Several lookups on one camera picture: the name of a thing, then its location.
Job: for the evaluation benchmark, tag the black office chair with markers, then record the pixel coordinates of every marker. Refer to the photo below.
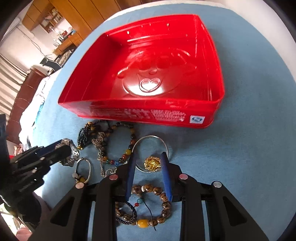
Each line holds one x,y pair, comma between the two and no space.
58,63

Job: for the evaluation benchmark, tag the silver metal wristwatch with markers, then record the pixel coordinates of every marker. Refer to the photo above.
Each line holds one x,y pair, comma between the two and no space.
72,154

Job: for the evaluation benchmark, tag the wooden wardrobe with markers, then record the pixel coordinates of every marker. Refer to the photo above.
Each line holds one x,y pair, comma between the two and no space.
86,15

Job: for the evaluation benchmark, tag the dark wooden headboard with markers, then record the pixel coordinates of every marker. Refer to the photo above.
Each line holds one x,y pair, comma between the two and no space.
22,101

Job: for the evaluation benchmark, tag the wooden desk with shelves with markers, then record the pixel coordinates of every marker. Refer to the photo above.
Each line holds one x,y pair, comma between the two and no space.
57,22

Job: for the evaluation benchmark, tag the white bed quilt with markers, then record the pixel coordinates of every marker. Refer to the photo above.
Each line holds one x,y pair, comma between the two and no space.
30,114

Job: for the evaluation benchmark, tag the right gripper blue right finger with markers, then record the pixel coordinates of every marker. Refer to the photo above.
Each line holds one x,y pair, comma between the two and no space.
166,176

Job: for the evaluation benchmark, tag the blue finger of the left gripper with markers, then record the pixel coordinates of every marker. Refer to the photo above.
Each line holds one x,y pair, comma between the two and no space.
42,151

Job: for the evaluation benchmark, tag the silver ring keychain charm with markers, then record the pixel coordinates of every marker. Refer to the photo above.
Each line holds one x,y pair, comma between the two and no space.
82,172

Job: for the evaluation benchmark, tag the blue felt table mat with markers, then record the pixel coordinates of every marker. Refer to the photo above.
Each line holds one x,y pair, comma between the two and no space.
249,147

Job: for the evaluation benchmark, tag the silver bangle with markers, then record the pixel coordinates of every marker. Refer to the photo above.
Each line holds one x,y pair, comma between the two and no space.
146,146

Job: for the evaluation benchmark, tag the red tin box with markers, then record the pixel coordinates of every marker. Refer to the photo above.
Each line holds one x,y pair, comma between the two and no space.
163,70

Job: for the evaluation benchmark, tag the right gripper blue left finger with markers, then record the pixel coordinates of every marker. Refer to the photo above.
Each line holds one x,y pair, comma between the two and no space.
129,176

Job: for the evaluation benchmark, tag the gold pendant charm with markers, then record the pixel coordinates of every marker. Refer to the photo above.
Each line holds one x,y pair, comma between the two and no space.
152,164

